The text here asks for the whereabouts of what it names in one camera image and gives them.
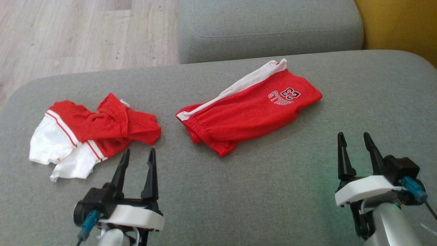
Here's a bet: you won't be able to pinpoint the large grey sofa seat cushion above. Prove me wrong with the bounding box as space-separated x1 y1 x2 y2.
0 50 437 246

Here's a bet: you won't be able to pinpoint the red shorts with white stripe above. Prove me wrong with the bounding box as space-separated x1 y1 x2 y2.
175 59 323 158

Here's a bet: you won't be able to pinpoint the teal right camera cable plug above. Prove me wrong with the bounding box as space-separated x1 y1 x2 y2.
401 177 429 205

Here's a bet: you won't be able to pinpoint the large yellow sofa backrest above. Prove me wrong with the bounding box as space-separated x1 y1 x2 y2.
354 0 437 68

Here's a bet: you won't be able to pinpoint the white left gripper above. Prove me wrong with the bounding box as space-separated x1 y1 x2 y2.
99 148 165 236

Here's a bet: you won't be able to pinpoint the teal left camera cable plug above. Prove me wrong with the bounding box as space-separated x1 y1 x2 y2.
77 210 101 242

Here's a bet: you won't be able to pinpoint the red jersey with white sleeves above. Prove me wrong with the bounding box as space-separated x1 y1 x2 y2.
29 93 161 182

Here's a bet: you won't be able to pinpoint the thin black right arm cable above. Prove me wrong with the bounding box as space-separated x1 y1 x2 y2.
423 201 437 221

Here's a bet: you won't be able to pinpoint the teal camera cable plug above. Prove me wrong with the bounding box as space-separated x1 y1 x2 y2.
77 210 101 242
401 177 429 205

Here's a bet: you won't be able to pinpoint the medium grey sofa seat cushion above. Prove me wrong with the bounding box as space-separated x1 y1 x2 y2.
177 0 364 65

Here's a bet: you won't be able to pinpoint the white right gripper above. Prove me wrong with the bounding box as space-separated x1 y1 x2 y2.
335 132 407 240

